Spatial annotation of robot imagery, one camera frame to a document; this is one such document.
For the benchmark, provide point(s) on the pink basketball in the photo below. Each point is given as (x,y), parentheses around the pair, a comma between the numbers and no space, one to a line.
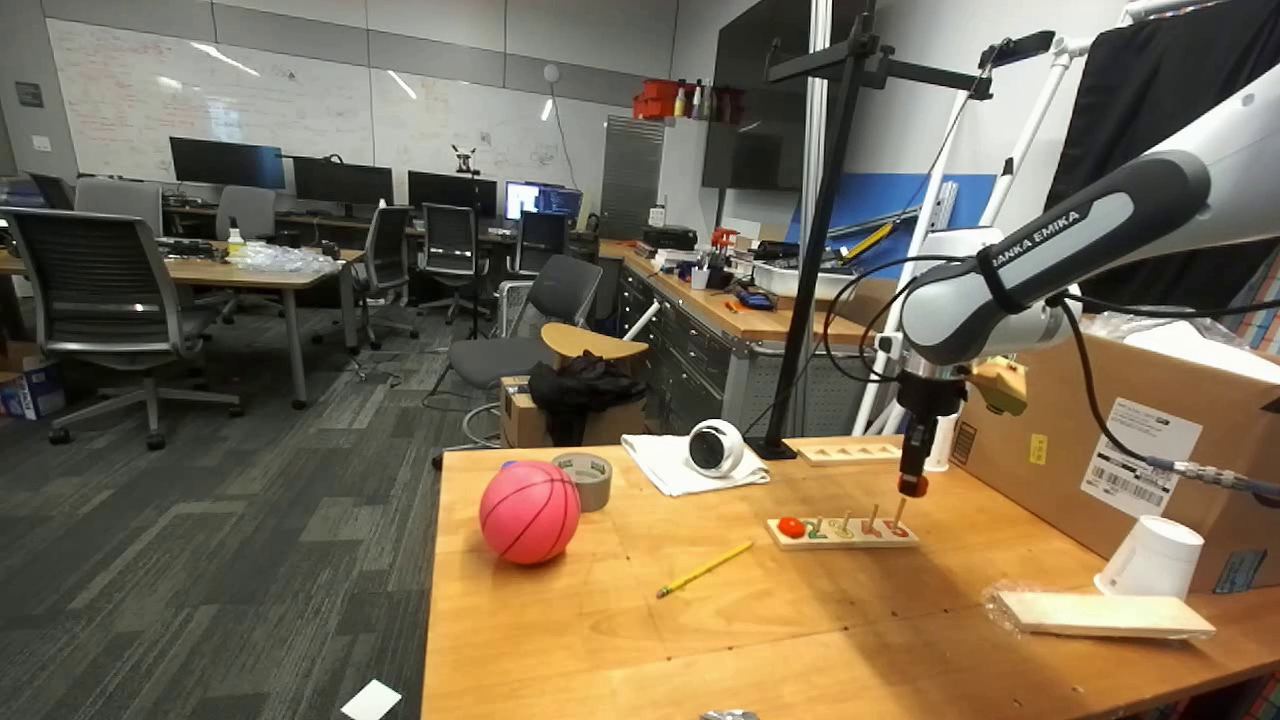
(531,512)

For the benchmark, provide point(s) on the white board in plastic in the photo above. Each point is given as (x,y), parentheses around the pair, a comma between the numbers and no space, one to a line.
(1087,615)

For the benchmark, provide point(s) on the long workbench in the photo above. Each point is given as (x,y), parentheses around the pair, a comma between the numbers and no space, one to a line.
(719,359)

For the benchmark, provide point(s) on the red ring disc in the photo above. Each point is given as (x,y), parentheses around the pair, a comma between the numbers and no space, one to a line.
(794,525)

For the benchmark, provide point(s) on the white paper cup far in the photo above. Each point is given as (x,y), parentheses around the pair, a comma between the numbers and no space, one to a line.
(942,445)

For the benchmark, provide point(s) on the yellow pencil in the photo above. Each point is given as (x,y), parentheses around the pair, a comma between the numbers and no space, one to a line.
(702,568)

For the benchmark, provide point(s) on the grey office chair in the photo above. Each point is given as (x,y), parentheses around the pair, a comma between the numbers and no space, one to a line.
(104,299)

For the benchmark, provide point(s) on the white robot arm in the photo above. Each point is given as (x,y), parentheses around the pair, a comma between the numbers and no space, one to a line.
(1207,187)

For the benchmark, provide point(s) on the black computer monitor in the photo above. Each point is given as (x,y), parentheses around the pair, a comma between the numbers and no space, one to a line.
(322,178)
(218,160)

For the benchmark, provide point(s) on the white paper cup near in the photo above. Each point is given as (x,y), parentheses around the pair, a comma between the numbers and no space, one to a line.
(1159,558)

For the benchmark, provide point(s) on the wooden office desk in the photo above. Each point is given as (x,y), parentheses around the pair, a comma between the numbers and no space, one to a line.
(287,285)

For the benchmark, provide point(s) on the grey tape roll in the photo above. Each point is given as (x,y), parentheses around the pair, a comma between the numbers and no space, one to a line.
(591,479)

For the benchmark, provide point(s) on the white round camera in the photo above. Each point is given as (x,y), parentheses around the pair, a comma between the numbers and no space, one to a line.
(715,450)

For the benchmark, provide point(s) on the white paper cup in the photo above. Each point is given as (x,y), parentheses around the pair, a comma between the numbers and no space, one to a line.
(1159,558)
(942,445)

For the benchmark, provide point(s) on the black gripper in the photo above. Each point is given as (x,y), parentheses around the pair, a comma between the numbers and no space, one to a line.
(927,404)

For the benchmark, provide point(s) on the black camera stand pole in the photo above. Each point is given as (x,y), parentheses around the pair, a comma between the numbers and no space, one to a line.
(832,74)

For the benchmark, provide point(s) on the large cardboard box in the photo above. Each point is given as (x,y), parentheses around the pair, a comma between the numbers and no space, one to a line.
(1091,453)

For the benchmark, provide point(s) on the wooden stool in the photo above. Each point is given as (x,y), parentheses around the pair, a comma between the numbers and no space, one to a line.
(583,342)

